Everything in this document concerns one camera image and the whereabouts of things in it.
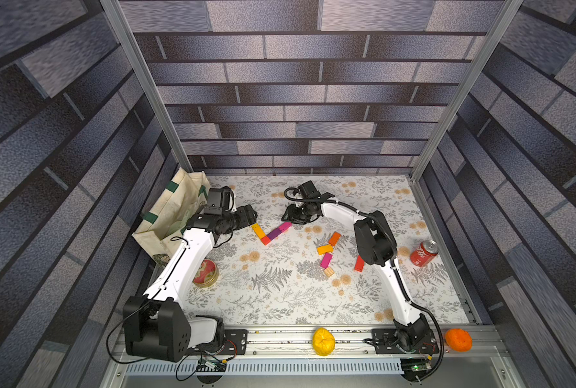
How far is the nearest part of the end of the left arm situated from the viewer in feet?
1.88

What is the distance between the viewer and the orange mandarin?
28.0 inches

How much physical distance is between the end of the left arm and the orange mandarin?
0.72 m
